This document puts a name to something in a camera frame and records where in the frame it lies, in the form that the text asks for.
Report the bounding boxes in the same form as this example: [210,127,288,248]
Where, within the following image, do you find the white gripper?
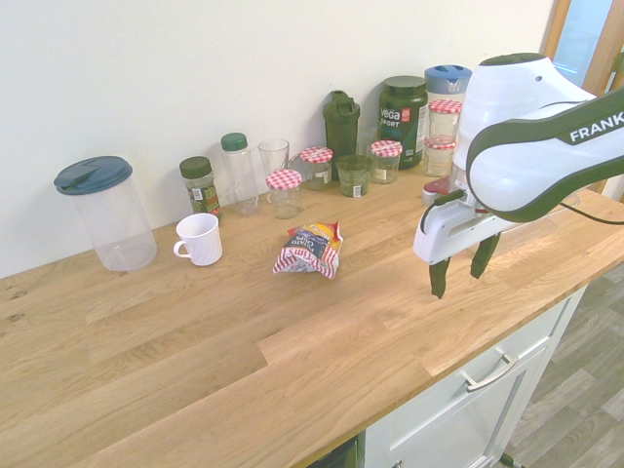
[412,197,506,299]

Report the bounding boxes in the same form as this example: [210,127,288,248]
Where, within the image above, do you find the red white chip bag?
[271,221,343,281]

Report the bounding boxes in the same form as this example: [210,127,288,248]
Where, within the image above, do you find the translucent container with blue lid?
[423,64,473,147]

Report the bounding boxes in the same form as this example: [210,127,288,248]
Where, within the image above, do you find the red and white kitchen tool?
[421,176,462,206]

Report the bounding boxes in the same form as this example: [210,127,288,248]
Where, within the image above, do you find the glass jar red checkered lid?
[265,170,304,220]
[297,146,334,191]
[422,136,458,177]
[370,139,404,185]
[427,98,463,142]

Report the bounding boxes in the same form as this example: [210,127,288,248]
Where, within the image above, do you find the white kitchen cabinet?
[363,287,589,468]

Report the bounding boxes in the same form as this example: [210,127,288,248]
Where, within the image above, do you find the dark Vega protein tub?
[378,75,429,171]

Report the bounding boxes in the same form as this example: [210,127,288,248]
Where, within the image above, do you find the dark green shaker bottle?
[322,90,362,182]

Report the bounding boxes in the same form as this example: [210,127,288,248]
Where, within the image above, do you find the clear drinking glass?
[257,138,292,184]

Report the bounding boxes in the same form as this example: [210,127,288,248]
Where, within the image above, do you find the clear bottle with green lid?
[219,133,260,216]

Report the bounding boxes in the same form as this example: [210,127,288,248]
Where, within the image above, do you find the white ceramic mug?
[173,213,224,267]

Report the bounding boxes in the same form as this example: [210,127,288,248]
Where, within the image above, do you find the spice jar with dark lid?
[178,156,225,225]

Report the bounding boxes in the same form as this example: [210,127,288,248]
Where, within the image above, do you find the clear pitcher with blue lid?
[53,155,158,273]

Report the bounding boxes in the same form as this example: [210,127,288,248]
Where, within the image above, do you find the silver drawer handle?
[460,354,519,394]

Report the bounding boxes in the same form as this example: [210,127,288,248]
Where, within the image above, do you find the wooden door frame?
[542,0,624,201]

